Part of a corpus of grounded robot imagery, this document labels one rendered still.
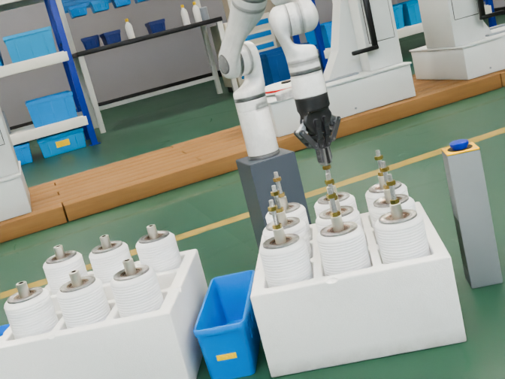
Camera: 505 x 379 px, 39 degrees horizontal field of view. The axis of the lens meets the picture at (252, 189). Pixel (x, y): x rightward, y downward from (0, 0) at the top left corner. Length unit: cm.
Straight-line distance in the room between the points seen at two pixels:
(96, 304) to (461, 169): 82
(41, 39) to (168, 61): 411
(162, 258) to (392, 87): 243
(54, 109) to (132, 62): 391
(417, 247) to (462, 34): 288
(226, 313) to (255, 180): 44
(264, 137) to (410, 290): 80
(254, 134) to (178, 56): 799
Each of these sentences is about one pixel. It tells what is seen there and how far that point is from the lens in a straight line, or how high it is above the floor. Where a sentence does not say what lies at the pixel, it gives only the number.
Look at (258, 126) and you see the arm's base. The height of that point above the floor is 39.
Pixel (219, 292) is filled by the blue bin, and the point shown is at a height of 8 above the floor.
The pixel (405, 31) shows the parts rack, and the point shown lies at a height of 22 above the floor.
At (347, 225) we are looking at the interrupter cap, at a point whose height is 25.
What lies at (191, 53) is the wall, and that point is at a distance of 1005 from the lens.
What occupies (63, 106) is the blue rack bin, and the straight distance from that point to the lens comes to 611.
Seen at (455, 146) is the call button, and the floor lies 32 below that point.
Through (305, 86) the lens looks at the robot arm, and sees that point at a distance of 159.
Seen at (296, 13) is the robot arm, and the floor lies 68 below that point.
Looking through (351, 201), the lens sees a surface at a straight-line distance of 165.
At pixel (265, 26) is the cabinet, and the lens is 718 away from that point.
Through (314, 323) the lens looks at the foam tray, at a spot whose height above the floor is 10.
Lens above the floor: 69
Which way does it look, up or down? 13 degrees down
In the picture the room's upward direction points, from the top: 14 degrees counter-clockwise
